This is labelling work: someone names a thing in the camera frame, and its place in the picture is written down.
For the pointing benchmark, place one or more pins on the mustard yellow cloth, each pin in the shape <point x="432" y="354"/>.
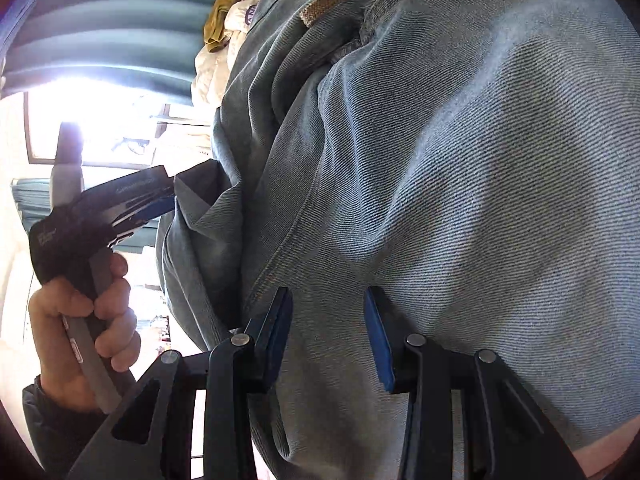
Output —
<point x="217" y="25"/>

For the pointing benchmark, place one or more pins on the person's left hand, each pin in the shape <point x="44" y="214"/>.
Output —
<point x="55" y="350"/>

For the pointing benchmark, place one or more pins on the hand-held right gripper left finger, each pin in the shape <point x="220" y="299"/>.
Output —
<point x="280" y="332"/>

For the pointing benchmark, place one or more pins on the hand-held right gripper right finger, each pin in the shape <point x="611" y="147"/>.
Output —
<point x="380" y="340"/>

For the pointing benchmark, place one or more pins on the wide teal curtain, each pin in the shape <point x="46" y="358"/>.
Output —
<point x="100" y="20"/>

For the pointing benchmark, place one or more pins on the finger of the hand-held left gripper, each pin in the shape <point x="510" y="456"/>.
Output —
<point x="130" y="232"/>
<point x="150" y="185"/>

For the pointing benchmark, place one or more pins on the blue denim shorts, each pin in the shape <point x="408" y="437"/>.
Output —
<point x="450" y="160"/>

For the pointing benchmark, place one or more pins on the person's left forearm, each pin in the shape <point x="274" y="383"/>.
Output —
<point x="55" y="425"/>

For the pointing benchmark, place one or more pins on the narrow teal curtain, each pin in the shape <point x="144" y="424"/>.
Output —
<point x="30" y="192"/>

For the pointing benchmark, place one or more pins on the pile of cream jackets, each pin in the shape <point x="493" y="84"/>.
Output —
<point x="210" y="70"/>

